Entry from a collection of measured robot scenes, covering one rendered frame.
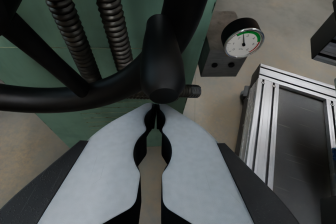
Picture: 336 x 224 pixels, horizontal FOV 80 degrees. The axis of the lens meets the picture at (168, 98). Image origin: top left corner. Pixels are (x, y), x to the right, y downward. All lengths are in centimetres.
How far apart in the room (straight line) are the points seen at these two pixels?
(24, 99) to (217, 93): 97
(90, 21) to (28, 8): 9
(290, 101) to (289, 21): 95
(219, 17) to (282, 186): 57
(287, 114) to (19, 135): 112
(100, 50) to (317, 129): 82
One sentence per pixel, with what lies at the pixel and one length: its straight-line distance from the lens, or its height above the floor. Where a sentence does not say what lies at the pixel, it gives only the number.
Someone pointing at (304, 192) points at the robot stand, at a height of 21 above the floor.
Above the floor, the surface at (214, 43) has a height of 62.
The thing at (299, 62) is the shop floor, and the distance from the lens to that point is 152.
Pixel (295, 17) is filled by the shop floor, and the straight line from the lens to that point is 190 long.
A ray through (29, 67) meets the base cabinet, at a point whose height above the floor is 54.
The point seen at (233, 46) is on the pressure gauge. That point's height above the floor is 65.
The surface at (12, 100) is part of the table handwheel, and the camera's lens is 25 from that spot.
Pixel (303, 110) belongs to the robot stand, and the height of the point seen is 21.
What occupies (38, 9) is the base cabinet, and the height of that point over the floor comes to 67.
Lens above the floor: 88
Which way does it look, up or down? 57 degrees down
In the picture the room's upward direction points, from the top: 8 degrees clockwise
